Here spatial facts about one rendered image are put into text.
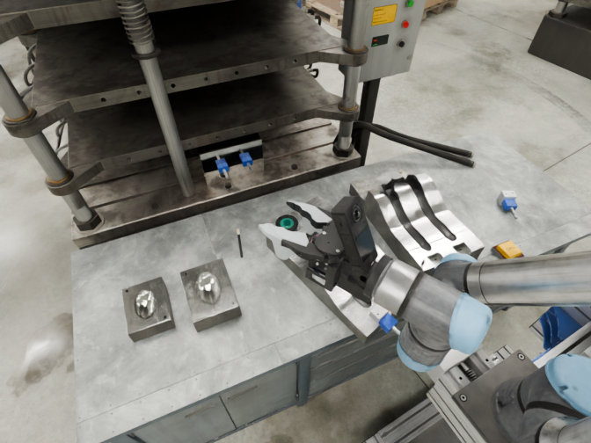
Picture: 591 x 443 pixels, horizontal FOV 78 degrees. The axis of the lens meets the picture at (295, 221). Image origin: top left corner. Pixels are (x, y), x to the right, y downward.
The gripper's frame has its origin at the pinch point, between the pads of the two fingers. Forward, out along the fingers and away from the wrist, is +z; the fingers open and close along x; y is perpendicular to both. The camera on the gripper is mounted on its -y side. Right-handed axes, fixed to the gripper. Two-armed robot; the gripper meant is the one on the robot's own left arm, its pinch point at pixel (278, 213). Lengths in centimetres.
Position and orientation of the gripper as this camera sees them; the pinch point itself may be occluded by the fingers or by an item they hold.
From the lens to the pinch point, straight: 62.7
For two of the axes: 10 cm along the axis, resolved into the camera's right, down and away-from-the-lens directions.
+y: -0.8, 7.3, 6.8
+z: -8.2, -4.3, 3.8
